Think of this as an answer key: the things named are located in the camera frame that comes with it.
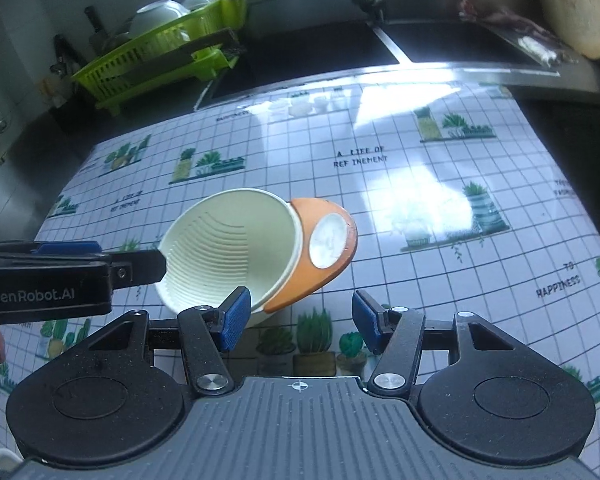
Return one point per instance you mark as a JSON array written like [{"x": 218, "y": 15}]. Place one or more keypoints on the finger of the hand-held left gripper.
[
  {"x": 67, "y": 247},
  {"x": 140, "y": 267}
]

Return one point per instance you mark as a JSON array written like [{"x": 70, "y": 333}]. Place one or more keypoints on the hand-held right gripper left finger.
[{"x": 235, "y": 318}]

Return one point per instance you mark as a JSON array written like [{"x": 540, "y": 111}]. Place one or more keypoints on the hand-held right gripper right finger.
[{"x": 366, "y": 321}]

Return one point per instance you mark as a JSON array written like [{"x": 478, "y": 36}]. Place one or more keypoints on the plant print checked tablecloth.
[{"x": 455, "y": 185}]

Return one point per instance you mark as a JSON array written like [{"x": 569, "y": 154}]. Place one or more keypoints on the green plastic dish rack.
[{"x": 145, "y": 60}]

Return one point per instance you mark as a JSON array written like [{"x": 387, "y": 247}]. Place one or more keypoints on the large white bowl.
[{"x": 157, "y": 17}]

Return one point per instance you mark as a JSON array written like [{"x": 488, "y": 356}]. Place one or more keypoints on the small white bowl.
[{"x": 198, "y": 2}]

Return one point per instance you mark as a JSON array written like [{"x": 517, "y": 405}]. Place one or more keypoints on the white crumpled bag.
[{"x": 540, "y": 49}]

